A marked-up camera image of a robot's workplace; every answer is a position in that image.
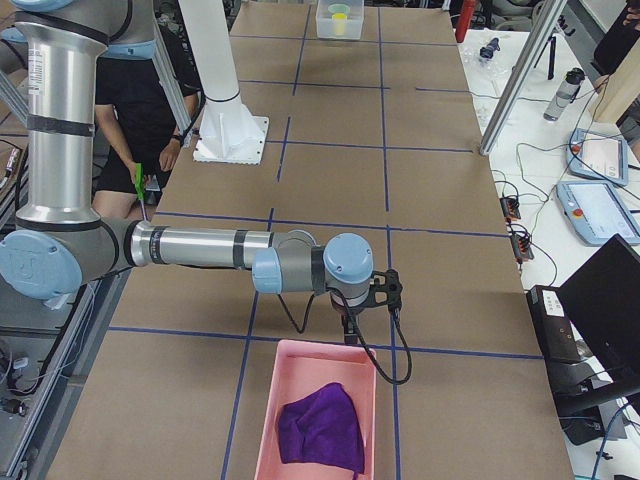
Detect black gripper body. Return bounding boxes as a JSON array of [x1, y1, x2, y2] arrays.
[[329, 289, 368, 315]]

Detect purple cloth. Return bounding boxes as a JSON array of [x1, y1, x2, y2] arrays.
[[277, 382, 365, 477]]

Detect yellow plastic cup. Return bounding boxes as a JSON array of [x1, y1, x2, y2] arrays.
[[332, 16, 348, 37]]

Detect light green bowl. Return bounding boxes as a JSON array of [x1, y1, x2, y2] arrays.
[[327, 3, 350, 18]]

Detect black box device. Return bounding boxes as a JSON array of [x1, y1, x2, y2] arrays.
[[526, 285, 589, 364]]

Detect pink plastic bin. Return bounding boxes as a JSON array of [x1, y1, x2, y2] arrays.
[[255, 340, 377, 479]]

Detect black monitor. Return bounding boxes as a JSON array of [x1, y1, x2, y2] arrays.
[[557, 234, 639, 380]]

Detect near teach pendant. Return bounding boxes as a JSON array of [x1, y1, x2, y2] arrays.
[[556, 180, 639, 246]]

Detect teach pendant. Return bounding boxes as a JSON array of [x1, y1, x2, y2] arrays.
[[566, 128, 629, 187], [556, 180, 639, 246]]

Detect seated person in black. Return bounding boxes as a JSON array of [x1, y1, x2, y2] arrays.
[[93, 57, 181, 219]]

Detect clear plastic bin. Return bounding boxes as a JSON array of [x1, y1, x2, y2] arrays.
[[315, 0, 364, 40]]

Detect far teach pendant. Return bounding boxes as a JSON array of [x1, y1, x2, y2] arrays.
[[566, 128, 629, 187]]

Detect clear water bottle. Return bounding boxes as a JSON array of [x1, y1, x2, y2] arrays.
[[543, 67, 586, 122]]

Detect red cylinder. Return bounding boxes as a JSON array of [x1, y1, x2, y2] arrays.
[[455, 0, 476, 43]]

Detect black camera cable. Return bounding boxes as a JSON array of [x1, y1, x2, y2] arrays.
[[274, 284, 414, 385]]

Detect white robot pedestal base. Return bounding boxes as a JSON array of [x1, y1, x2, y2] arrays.
[[179, 0, 269, 165]]

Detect green handled tool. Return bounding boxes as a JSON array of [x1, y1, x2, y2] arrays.
[[133, 163, 148, 221]]

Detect aluminium frame post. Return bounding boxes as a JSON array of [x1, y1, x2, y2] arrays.
[[479, 0, 567, 156]]

